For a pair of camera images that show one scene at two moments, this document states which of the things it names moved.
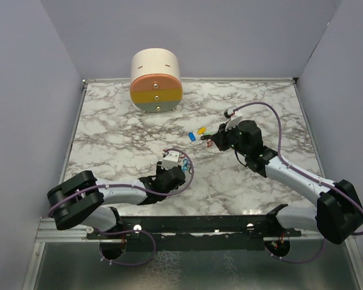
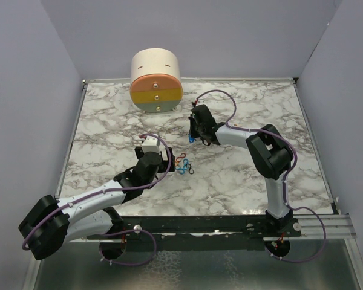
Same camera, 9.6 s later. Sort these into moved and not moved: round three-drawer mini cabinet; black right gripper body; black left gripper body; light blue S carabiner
Moved: black left gripper body; black right gripper body
Not moved: round three-drawer mini cabinet; light blue S carabiner
